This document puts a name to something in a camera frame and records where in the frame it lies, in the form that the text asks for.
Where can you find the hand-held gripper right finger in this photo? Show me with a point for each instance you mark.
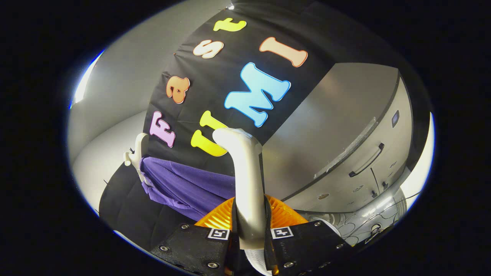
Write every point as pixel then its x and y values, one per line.
pixel 307 245

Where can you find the purple jacket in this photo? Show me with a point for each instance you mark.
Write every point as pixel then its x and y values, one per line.
pixel 191 188

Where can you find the white garment steamer head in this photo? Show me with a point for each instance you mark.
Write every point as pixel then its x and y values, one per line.
pixel 249 184

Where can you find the white clothes hanger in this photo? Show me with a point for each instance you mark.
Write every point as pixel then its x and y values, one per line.
pixel 139 153

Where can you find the grey cabinet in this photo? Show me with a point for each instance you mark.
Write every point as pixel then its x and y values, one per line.
pixel 326 134

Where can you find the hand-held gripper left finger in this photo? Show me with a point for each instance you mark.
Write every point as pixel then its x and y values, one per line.
pixel 199 245

